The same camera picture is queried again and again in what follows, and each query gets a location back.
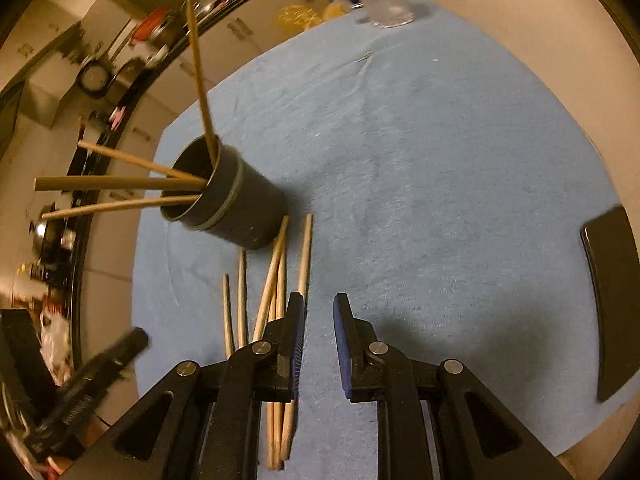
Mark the steel pot with lid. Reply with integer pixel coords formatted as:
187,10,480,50
28,203,76,266

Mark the yellow plastic bag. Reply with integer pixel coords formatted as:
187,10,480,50
277,2,346,36

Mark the black utensil cup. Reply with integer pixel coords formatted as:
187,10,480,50
160,136,288,250

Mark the wooden chopstick four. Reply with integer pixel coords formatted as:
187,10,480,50
221,274,235,359

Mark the wooden chopstick three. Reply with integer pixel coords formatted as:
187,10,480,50
41,195,198,221

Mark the blue table cloth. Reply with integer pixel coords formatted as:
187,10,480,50
131,0,640,480

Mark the rice cooker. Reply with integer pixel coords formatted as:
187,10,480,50
76,58,145,105

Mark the wooden chopstick eight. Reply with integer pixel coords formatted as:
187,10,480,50
236,249,247,348

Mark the wooden chopstick six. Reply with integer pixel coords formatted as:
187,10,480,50
280,214,314,462

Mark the wooden chopstick one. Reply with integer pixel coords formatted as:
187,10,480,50
77,140,205,184

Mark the black phone on table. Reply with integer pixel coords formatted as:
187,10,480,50
580,205,639,402

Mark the wooden chopstick seven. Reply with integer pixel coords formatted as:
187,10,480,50
186,0,219,168

